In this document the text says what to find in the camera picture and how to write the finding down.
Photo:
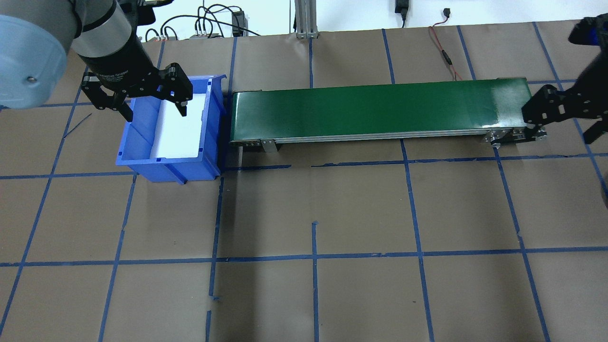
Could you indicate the black plug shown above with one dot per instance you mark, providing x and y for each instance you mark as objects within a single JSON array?
[{"x": 402, "y": 7}]

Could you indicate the aluminium frame post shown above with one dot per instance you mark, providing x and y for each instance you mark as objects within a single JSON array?
[{"x": 306, "y": 19}]

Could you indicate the blue plastic storage bin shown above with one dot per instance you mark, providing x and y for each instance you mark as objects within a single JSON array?
[{"x": 142, "y": 166}]

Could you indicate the green conveyor belt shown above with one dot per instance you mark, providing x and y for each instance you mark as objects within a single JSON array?
[{"x": 356, "y": 111}]

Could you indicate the black power adapter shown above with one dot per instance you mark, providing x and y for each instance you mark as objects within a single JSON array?
[{"x": 239, "y": 21}]

